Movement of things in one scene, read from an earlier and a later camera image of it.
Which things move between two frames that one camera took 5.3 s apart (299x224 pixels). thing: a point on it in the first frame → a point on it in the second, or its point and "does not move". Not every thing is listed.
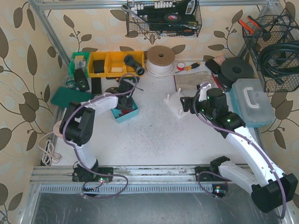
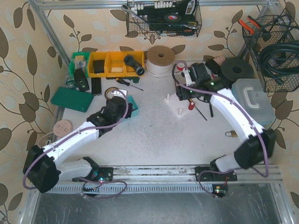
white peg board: (175, 104) does not move
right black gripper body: (187, 104) → (181, 94)
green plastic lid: (64, 96) does not move
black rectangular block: (96, 86) does not move
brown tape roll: (113, 90) does not move
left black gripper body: (125, 102) → (128, 106)
